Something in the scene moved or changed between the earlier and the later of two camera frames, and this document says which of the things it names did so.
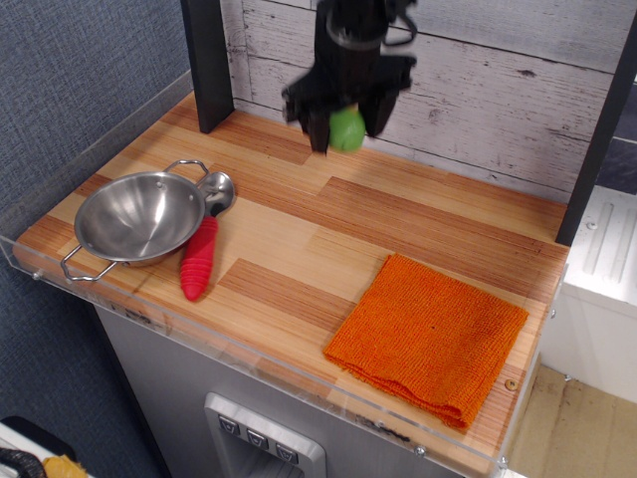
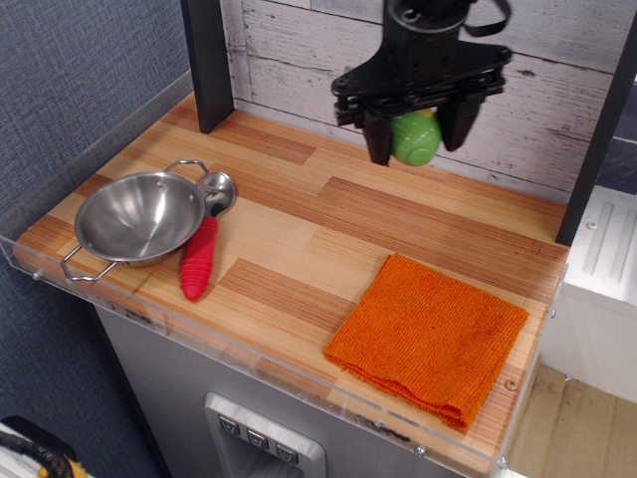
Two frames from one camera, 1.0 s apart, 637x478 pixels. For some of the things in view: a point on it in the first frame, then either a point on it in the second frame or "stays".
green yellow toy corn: [346, 128] to [416, 136]
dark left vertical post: [205, 32] stays
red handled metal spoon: [197, 261] stays
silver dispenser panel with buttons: [249, 445] stays
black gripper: [348, 69] to [421, 62]
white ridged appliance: [592, 334] stays
